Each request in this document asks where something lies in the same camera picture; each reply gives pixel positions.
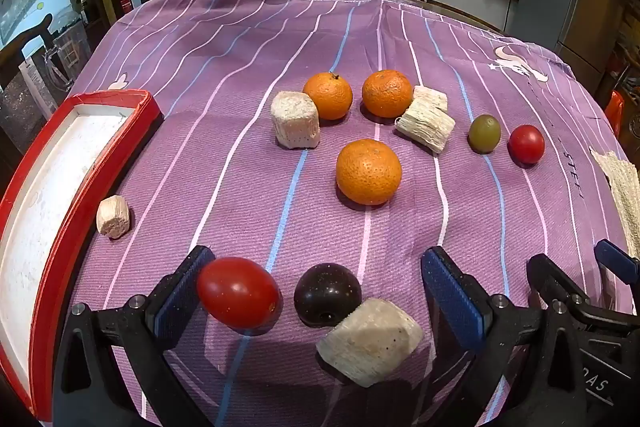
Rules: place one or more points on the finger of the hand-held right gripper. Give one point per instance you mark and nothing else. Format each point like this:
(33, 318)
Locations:
(616, 256)
(552, 274)

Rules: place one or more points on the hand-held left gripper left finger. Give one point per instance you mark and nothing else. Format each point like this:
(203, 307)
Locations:
(176, 307)

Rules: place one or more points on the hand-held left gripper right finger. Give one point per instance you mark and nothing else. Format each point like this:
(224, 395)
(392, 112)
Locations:
(452, 302)

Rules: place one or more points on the large red cherry tomato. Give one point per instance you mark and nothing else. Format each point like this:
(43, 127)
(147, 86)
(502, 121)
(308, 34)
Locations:
(237, 293)

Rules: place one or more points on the dark purple grape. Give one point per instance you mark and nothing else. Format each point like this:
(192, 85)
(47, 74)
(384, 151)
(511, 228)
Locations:
(327, 294)

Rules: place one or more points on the small red cherry tomato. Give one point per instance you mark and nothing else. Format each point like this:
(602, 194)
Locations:
(526, 144)

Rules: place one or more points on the large orange mandarin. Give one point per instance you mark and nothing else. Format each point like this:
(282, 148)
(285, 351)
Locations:
(368, 172)

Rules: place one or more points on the green grape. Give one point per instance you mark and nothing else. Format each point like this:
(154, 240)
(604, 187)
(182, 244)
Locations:
(484, 133)

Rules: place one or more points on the red tray with white inside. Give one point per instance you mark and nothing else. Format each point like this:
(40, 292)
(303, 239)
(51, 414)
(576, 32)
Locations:
(45, 207)

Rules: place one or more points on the small orange with stem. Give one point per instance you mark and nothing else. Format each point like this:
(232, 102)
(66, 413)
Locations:
(327, 97)

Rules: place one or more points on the cream fibrous pad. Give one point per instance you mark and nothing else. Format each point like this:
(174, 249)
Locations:
(620, 192)

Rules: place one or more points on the small pale sugarcane chunk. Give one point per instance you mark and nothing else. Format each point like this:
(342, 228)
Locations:
(113, 217)

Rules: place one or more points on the orange bag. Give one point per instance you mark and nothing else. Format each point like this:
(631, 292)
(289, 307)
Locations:
(614, 109)

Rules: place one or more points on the fibrous sugarcane chunk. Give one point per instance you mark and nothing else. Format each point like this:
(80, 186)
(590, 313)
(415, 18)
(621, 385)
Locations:
(426, 125)
(432, 97)

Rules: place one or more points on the purple striped tablecloth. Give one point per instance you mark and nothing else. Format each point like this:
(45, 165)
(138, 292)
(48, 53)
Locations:
(225, 107)

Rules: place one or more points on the textured glass pitcher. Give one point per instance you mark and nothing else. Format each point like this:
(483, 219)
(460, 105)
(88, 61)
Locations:
(22, 117)

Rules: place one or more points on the white paper booklet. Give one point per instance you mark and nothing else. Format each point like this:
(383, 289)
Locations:
(36, 79)

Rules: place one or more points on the clear glass beer mug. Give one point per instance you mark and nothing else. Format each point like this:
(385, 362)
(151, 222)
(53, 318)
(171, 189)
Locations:
(67, 52)

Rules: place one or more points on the red capped bottle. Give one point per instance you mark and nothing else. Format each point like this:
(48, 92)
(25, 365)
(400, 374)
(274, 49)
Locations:
(125, 6)

